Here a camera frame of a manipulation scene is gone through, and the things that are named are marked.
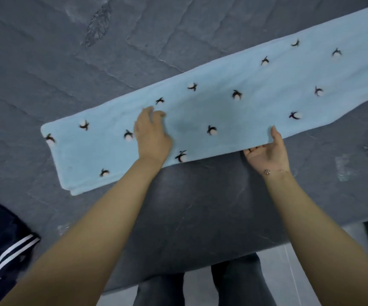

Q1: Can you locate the person's left hand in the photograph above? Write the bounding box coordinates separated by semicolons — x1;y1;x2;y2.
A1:
134;106;173;167

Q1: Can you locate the person's right hand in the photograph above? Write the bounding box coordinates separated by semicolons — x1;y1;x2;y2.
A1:
243;125;291;176

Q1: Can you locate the light blue pompom towel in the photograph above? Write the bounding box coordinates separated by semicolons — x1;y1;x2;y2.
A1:
40;2;368;197

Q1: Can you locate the person's left forearm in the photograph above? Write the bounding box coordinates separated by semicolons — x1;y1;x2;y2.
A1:
0;157;169;306

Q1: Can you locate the person's right forearm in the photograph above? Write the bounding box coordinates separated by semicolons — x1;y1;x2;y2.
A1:
262;170;368;306

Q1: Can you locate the person's right leg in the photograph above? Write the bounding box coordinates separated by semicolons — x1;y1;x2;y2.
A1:
211;253;277;306

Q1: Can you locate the person's leg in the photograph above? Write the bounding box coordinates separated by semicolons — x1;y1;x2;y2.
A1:
133;272;186;306
211;253;277;306

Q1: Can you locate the person's left leg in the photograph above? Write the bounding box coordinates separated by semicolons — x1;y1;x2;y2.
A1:
133;272;186;306

